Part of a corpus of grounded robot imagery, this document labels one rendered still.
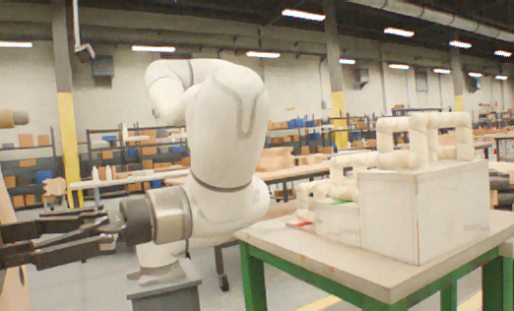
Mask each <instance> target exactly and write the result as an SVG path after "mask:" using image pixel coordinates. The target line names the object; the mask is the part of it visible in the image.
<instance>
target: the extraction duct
mask: <svg viewBox="0 0 514 311"><path fill-rule="evenodd" d="M347 1H350V2H354V3H357V4H361V5H366V6H370V7H374V8H377V9H383V10H388V11H392V12H397V13H401V14H405V15H410V16H414V17H417V18H420V19H423V20H427V19H429V18H430V17H431V18H430V19H429V20H428V21H432V22H436V23H439V24H443V25H446V26H452V27H456V28H460V29H464V30H466V31H470V32H475V33H480V34H484V35H488V36H491V37H496V38H500V39H503V40H507V41H511V42H514V32H511V31H505V30H501V29H499V28H495V27H492V26H489V25H485V28H484V23H481V22H478V21H474V20H471V19H467V18H464V17H460V16H457V15H454V14H451V13H447V12H442V11H439V10H435V9H433V14H432V8H428V7H424V6H422V5H420V4H418V3H415V2H411V1H407V0H347ZM431 15H432V16H431Z"/></svg>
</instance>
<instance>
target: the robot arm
mask: <svg viewBox="0 0 514 311"><path fill-rule="evenodd" d="M144 89H145V92H146V95H147V97H148V99H150V100H151V102H152V105H153V106H154V107H155V108H156V109H157V110H158V112H159V113H160V114H161V115H162V116H163V118H164V120H165V121H166V122H168V123H169V124H171V125H173V126H177V127H181V126H184V125H186V127H187V139H188V147H189V148H190V149H191V169H190V172H189V174H188V177H187V179H186V181H185V184H184V185H180V186H172V187H170V188H168V187H163V188H159V189H152V190H148V192H147V193H146V196H145V197H144V196H139V197H134V198H128V199H121V200H120V202H119V209H118V210H117V211H105V210H104V204H98V205H95V206H91V207H90V206H88V207H82V208H76V209H70V210H63V211H50V212H42V213H40V214H39V215H38V217H37V218H33V219H28V220H23V221H20V220H19V221H14V222H9V223H4V224H0V232H1V234H2V238H3V242H4V244H7V245H3V246H0V271H2V270H5V269H9V268H16V267H19V266H21V265H28V264H32V265H35V266H36V269H37V270H38V271H44V270H47V269H50V268H55V267H58V266H62V265H64V264H66V265H68V264H70V263H74V262H76V261H82V260H86V259H88V258H91V257H97V256H103V255H110V254H114V253H116V246H115V242H119V241H122V240H123V239H124V241H125V244H126V245H128V246H130V247H133V246H136V250H137V253H138V256H139V260H140V268H138V269H137V270H134V271H130V272H127V273H126V278H127V279H128V280H139V281H138V286H145V285H150V284H154V283H158V282H161V281H170V280H177V279H184V278H186V277H187V274H186V273H185V272H184V271H183V270H182V268H181V266H180V262H179V260H178V255H179V254H181V253H183V252H185V251H197V250H202V249H207V248H211V247H213V246H216V245H219V244H222V243H224V242H225V241H228V240H230V239H231V238H232V237H233V233H234V232H236V231H239V230H241V229H243V228H245V227H248V226H250V225H252V224H254V223H257V222H258V221H260V220H261V219H262V218H263V217H264V216H265V214H266V213H267V211H268V209H269V204H270V197H269V192H268V189H267V187H266V185H265V183H264V181H263V180H261V179H260V178H258V177H257V176H255V175H254V172H255V169H256V167H257V165H258V163H259V161H260V158H261V155H262V152H263V149H264V141H265V136H266V131H267V126H268V119H269V100H268V94H267V90H266V86H265V84H264V82H263V81H262V80H261V78H260V77H259V76H258V75H257V74H256V73H255V72H254V71H252V70H250V69H248V68H246V67H243V66H240V65H235V64H232V63H230V62H227V61H224V60H217V59H189V60H179V61H165V60H158V61H155V62H153V63H151V64H150V66H149V67H148V69H147V71H146V72H145V77H144ZM55 233H62V235H59V236H57V237H53V238H52V239H46V240H43V241H41V242H39V243H36V244H34V243H32V240H33V239H39V238H40V236H42V234H55ZM25 240H26V241H25ZM21 241H23V242H21ZM16 242H19V243H16ZM8 243H9V244H8ZM12 243H15V244H12Z"/></svg>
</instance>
